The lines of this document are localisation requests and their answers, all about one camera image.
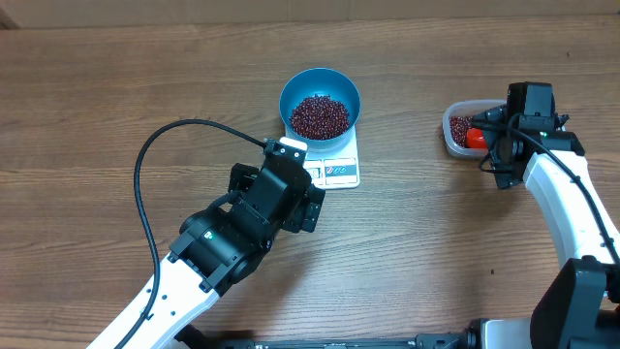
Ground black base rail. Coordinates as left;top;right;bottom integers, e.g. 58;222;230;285
174;325;482;349

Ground red adzuki beans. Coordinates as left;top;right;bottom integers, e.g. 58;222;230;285
449;116;472;148

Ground red measuring scoop blue handle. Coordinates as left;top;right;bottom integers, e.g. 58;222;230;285
465;128;487;149

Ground red beans in bowl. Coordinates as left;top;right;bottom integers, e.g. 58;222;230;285
290;95;352;141

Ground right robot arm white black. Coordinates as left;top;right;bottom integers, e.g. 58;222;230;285
470;81;619;349

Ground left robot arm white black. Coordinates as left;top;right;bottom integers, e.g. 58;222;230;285
90;152;325;348

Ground blue plastic bowl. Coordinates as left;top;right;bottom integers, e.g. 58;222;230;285
279;68;361;132

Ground white digital kitchen scale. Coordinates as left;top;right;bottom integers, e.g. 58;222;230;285
285;127;360;190

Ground clear plastic container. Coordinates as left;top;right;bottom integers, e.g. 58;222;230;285
442;99;506;159

